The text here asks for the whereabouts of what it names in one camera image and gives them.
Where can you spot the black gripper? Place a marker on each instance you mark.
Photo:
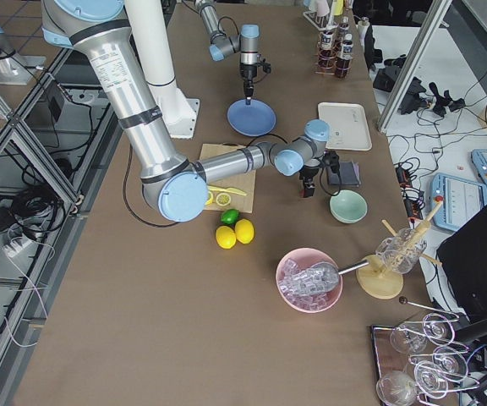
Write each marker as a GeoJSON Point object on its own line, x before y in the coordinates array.
{"type": "Point", "coordinates": [309, 172]}
{"type": "Point", "coordinates": [248, 74]}

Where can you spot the blue plate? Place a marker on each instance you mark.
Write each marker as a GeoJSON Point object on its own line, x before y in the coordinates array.
{"type": "Point", "coordinates": [254, 119]}

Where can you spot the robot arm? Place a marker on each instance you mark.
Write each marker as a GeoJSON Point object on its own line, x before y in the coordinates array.
{"type": "Point", "coordinates": [226, 39]}
{"type": "Point", "coordinates": [126, 44]}

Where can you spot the mint green bowl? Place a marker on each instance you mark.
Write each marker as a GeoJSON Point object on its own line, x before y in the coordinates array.
{"type": "Point", "coordinates": [348, 207]}

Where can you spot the grey folded cloth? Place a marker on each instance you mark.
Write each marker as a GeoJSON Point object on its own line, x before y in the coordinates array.
{"type": "Point", "coordinates": [344, 174]}

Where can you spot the pink bowl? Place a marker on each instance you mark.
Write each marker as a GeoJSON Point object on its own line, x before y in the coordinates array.
{"type": "Point", "coordinates": [308, 280]}

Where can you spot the cream rabbit tray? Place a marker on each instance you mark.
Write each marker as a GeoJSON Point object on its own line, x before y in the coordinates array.
{"type": "Point", "coordinates": [348, 124]}

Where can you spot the yellow lemon lower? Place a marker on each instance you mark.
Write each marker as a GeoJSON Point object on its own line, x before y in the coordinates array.
{"type": "Point", "coordinates": [244, 231]}

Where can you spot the yellow lemon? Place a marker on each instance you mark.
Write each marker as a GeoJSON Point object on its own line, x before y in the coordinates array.
{"type": "Point", "coordinates": [225, 237]}
{"type": "Point", "coordinates": [244, 231]}

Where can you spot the yellow plastic knife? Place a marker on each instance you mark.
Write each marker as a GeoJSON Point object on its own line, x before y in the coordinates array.
{"type": "Point", "coordinates": [229, 190]}

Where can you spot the green lime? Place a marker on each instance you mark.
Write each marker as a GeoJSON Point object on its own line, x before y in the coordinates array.
{"type": "Point", "coordinates": [230, 216]}

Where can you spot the dark drink bottle upper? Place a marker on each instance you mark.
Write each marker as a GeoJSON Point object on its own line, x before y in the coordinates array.
{"type": "Point", "coordinates": [326, 41]}

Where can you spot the dark drink bottle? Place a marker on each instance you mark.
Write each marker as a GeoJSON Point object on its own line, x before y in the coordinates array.
{"type": "Point", "coordinates": [343, 28]}
{"type": "Point", "coordinates": [326, 41]}
{"type": "Point", "coordinates": [345, 56]}

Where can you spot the lemon slice lower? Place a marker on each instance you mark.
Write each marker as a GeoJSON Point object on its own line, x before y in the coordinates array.
{"type": "Point", "coordinates": [223, 199]}

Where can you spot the steel ice scoop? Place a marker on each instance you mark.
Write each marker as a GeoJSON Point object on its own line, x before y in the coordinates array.
{"type": "Point", "coordinates": [325, 276]}

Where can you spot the yellow lemon upper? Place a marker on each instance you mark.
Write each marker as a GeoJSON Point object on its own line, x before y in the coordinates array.
{"type": "Point", "coordinates": [225, 237]}

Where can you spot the dark drink bottle lower right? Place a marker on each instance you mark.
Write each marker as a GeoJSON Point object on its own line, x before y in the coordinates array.
{"type": "Point", "coordinates": [345, 56]}

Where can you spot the lemon half upper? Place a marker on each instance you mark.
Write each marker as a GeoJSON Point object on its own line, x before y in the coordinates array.
{"type": "Point", "coordinates": [210, 198]}

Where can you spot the pink cup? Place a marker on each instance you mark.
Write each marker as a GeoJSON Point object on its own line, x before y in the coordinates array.
{"type": "Point", "coordinates": [322, 8]}

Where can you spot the dark drink bottle lower left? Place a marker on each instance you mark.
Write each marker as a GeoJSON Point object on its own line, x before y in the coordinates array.
{"type": "Point", "coordinates": [343, 28]}

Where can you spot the glass mug on stand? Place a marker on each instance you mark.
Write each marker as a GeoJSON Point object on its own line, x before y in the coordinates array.
{"type": "Point", "coordinates": [398, 254]}

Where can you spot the wooden cup tree stand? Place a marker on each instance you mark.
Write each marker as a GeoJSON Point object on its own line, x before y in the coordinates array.
{"type": "Point", "coordinates": [376, 279]}

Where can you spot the blue teach pendant near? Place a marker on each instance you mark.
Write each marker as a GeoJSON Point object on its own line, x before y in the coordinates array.
{"type": "Point", "coordinates": [461, 200]}

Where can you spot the wine glass rack tray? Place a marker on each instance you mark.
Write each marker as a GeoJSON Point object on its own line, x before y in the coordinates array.
{"type": "Point", "coordinates": [431, 359]}

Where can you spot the copper wire bottle rack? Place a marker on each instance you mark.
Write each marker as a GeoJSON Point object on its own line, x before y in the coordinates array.
{"type": "Point", "coordinates": [329, 67]}

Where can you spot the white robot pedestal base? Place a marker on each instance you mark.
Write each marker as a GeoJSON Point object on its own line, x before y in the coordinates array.
{"type": "Point", "coordinates": [150, 36]}

